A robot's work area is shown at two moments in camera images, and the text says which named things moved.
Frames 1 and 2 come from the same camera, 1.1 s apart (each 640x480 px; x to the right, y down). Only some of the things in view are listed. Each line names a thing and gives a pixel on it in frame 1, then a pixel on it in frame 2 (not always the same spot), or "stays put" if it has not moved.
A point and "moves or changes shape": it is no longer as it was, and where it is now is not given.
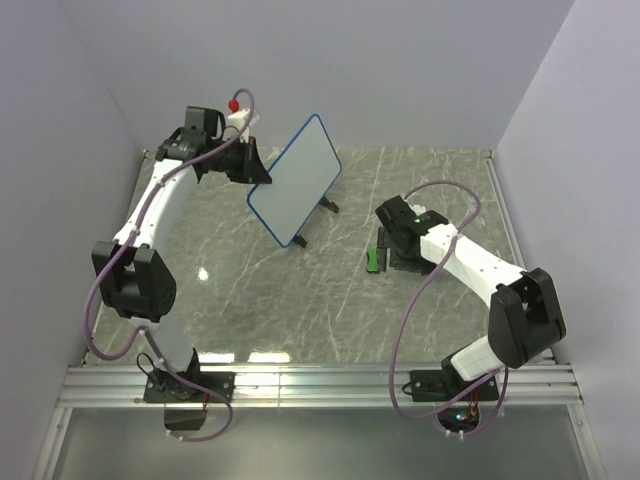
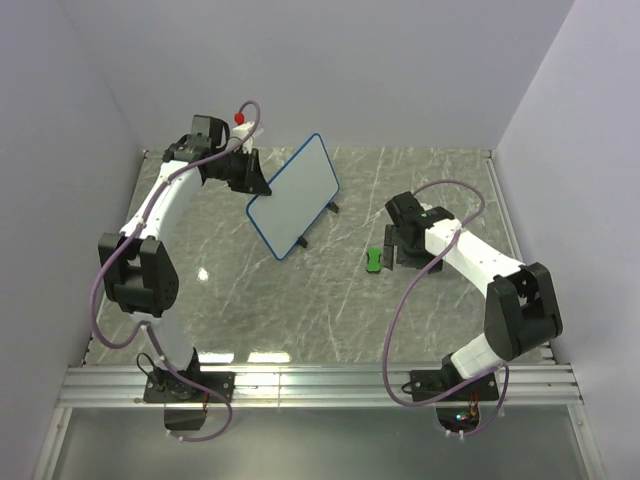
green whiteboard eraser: (371, 263) stays put
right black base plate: (446, 385) stays put
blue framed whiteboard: (300, 176) moves or changes shape
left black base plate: (167, 387) stays put
